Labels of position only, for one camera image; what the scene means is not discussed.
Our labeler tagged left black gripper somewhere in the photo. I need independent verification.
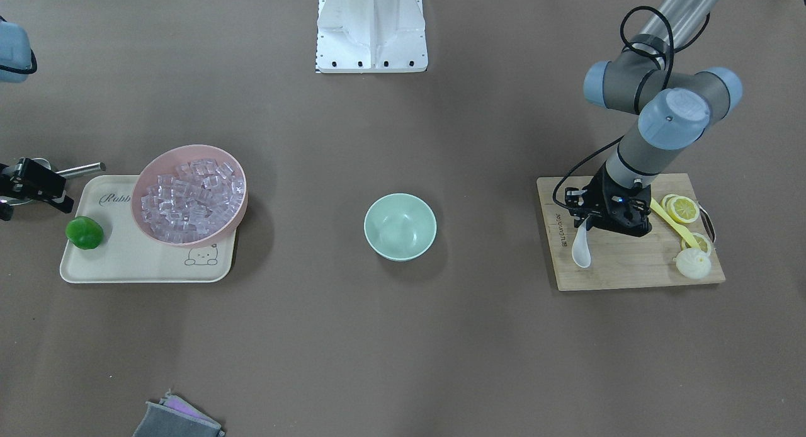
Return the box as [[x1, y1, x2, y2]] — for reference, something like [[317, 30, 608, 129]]
[[564, 165, 652, 238]]

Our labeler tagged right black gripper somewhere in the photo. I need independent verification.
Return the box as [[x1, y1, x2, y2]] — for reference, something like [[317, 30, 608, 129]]
[[1, 157, 74, 213]]

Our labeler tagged white ceramic spoon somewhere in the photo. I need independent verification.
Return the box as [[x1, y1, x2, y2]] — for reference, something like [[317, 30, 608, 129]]
[[572, 216, 592, 269]]

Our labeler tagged steel ice scoop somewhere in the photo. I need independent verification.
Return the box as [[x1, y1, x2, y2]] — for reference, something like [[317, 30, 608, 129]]
[[1, 158, 106, 207]]

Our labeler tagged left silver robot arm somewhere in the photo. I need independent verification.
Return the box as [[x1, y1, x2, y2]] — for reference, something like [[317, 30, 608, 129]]
[[559, 0, 743, 237]]

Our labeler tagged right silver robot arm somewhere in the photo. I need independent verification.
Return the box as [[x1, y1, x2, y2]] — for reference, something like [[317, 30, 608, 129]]
[[1, 18, 74, 213]]

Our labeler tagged pink bowl of ice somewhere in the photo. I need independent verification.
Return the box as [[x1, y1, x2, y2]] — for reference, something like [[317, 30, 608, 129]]
[[130, 144, 248, 248]]

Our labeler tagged mint green bowl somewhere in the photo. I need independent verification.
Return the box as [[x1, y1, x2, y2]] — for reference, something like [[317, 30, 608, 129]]
[[363, 193, 438, 262]]

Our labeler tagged wooden cutting board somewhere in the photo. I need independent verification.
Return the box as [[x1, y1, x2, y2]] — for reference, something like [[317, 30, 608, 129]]
[[536, 177, 726, 292]]

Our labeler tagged green lime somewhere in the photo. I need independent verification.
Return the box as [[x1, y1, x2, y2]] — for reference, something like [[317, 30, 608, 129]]
[[64, 216, 105, 250]]

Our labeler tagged lemon slice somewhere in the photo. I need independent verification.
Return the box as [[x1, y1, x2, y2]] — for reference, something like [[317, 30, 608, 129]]
[[663, 194, 700, 224], [680, 232, 713, 256]]

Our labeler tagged cream serving tray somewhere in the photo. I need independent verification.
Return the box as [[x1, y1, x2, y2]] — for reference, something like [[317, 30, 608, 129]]
[[59, 175, 236, 284]]

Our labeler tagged grey folded cloth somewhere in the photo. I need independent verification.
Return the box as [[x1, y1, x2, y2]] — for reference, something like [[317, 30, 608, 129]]
[[133, 393, 225, 436]]

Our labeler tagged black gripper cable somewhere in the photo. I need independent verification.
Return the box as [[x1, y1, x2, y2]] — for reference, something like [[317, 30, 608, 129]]
[[552, 6, 676, 211]]

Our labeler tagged white camera pillar base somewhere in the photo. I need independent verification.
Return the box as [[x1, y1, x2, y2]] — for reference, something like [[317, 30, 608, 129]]
[[315, 0, 429, 74]]

